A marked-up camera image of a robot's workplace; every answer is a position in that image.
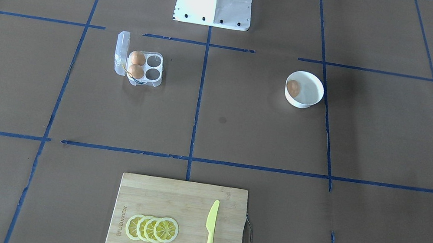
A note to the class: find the brown egg from bowl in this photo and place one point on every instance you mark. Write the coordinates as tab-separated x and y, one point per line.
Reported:
293	88

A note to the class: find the clear plastic egg box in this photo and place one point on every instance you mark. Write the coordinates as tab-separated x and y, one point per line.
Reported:
153	67

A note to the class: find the brown egg lower box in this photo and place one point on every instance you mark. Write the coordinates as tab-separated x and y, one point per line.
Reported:
136	72

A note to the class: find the brown egg box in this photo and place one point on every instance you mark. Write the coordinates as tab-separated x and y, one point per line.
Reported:
136	72
137	58

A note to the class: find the brown egg upper box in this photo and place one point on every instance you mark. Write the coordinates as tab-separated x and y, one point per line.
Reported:
137	58

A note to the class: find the bamboo cutting board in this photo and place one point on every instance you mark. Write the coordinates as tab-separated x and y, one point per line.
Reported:
158	210

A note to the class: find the white round bowl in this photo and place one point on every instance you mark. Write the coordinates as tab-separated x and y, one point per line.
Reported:
312	91

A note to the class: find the lemon slice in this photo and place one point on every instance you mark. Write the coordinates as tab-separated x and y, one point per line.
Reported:
167	229
149	229
133	226
141	227

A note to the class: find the yellow plastic knife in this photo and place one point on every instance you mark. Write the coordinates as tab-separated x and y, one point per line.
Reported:
211	221

